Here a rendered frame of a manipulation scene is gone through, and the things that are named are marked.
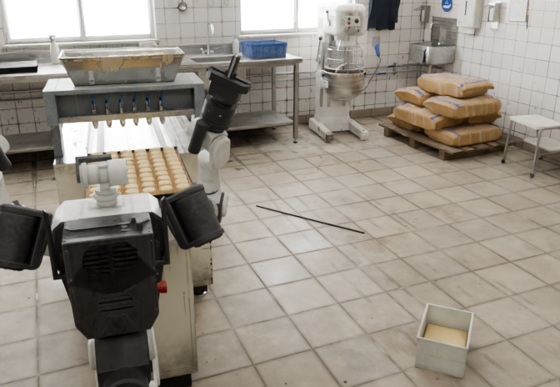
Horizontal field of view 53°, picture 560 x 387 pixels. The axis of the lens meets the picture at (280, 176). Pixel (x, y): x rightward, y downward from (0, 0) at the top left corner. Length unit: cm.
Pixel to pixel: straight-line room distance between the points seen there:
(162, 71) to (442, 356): 182
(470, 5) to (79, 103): 472
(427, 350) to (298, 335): 62
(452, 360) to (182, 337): 117
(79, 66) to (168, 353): 132
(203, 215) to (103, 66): 140
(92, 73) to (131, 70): 17
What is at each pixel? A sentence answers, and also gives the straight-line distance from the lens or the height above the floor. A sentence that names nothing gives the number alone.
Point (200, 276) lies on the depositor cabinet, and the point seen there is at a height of 14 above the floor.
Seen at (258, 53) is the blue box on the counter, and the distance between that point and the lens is 574.
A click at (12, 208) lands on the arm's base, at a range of 147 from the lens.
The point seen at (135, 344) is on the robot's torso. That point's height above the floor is 78.
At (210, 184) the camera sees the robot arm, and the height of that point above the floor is 107.
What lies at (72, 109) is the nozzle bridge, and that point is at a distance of 280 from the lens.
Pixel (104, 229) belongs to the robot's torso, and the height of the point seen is 111.
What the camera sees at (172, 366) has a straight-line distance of 248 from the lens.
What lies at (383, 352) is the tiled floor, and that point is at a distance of 279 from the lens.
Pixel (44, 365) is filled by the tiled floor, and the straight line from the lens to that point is 288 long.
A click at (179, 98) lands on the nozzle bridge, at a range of 281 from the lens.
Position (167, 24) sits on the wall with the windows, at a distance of 602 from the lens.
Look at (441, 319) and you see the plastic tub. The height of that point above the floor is 9.
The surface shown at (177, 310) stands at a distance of 233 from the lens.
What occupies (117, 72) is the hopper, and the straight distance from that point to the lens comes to 274.
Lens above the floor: 166
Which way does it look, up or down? 20 degrees down
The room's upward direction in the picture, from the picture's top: straight up
